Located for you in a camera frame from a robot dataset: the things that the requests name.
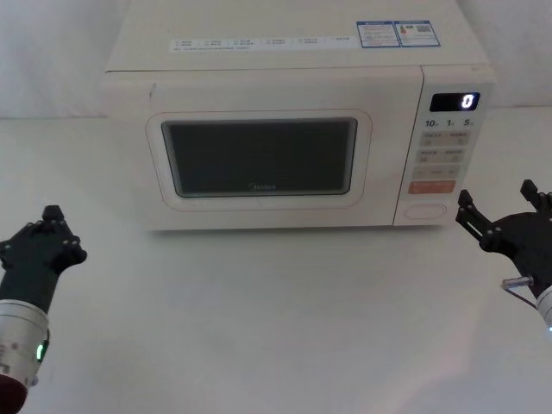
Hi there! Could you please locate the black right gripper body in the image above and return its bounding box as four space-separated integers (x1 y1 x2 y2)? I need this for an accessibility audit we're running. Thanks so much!
480 210 552 306

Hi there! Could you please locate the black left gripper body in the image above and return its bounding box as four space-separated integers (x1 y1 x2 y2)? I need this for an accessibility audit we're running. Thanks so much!
0 234 84 312

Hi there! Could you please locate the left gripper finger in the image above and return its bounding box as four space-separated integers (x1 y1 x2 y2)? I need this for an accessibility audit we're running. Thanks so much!
0 205 55 269
53 205 89 263

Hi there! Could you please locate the white table cloth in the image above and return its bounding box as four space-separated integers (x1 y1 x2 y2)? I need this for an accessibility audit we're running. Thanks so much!
0 114 552 414

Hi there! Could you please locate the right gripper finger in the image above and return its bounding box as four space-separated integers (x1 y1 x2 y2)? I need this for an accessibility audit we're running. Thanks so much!
455 188 497 252
520 179 552 216

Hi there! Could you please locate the white curtain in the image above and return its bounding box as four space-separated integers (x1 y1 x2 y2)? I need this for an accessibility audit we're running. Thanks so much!
0 0 552 120

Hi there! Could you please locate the thin cable with silver plug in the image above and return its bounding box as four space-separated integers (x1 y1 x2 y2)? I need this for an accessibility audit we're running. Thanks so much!
500 277 539 309

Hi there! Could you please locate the cream microwave oven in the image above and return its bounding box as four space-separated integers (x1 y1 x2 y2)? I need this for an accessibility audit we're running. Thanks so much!
101 0 499 234

